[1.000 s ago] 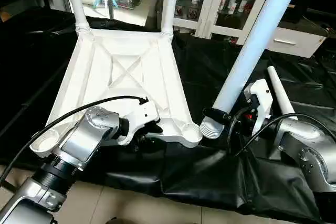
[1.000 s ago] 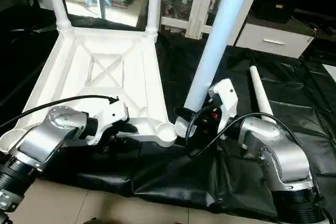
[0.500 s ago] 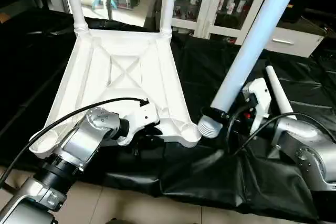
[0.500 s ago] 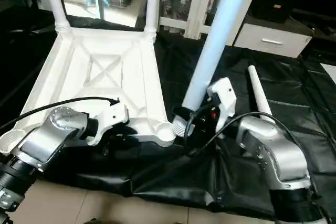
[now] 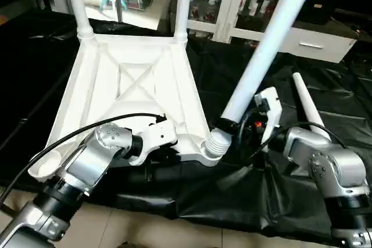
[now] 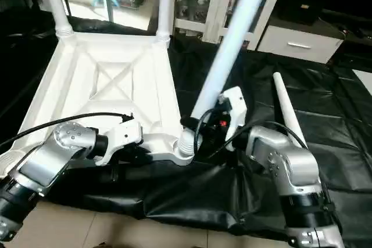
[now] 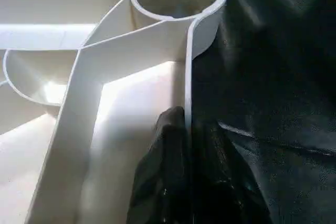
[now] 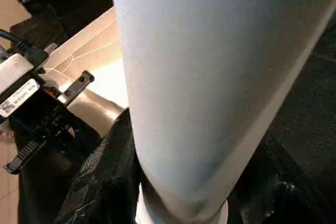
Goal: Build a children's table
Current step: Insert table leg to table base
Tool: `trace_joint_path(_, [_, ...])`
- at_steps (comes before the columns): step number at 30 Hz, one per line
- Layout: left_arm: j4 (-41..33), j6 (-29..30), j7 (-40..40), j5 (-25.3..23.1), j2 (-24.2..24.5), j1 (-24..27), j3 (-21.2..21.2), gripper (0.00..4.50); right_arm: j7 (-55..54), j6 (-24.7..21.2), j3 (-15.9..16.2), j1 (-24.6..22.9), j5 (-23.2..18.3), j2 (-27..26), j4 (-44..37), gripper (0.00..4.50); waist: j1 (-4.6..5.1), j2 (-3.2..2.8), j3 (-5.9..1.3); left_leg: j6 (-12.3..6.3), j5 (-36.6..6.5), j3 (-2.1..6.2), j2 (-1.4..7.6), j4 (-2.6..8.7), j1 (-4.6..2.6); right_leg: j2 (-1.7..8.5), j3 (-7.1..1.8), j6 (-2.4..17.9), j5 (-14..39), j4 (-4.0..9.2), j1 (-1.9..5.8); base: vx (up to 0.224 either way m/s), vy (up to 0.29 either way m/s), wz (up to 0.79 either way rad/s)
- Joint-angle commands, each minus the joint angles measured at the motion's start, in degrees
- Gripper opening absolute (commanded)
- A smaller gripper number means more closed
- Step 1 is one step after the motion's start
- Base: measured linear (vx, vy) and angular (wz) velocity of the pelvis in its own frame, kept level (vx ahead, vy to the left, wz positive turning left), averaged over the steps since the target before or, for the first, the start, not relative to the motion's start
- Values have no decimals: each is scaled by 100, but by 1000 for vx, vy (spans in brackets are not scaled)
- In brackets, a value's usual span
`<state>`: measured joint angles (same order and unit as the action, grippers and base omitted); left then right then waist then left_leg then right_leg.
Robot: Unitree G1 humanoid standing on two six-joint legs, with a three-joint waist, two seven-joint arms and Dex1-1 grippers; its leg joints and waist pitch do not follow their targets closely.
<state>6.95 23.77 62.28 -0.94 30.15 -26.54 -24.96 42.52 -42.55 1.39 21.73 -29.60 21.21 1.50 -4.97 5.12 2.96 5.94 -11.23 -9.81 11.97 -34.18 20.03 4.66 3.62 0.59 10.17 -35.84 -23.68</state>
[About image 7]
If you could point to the white plastic table top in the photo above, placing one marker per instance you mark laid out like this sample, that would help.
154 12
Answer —
79 87

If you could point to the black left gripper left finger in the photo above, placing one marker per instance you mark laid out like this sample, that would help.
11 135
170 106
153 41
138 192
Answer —
163 182

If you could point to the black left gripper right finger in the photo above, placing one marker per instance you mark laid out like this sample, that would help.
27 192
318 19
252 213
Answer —
226 187

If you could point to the black work mat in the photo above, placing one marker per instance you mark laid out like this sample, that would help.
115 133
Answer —
278 77

